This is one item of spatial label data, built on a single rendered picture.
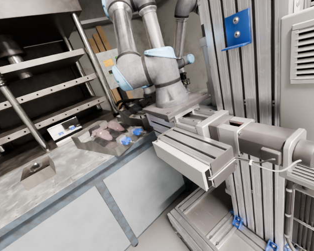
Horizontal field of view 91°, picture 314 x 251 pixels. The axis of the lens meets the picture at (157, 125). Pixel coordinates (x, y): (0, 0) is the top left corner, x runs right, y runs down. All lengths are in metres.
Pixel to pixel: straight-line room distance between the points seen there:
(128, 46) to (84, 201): 0.88
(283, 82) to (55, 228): 1.18
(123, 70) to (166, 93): 0.19
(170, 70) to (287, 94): 0.37
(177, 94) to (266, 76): 0.29
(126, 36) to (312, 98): 0.66
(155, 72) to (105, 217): 0.96
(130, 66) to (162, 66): 0.13
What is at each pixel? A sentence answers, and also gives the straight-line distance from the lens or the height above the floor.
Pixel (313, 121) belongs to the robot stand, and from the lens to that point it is 0.53.
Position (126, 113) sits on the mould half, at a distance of 1.31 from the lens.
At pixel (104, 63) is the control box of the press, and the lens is 1.93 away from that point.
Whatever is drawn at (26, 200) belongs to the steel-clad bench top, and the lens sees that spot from 1.08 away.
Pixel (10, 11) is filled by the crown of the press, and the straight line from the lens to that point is 1.74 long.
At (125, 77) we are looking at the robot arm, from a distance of 0.65.
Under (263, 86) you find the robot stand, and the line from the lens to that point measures 0.58.
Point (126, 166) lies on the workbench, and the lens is 1.09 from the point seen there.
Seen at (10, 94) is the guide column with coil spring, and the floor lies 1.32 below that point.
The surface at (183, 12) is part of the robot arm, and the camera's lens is 1.21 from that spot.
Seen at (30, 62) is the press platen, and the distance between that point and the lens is 1.78.
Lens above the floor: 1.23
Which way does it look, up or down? 23 degrees down
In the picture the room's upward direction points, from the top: 19 degrees counter-clockwise
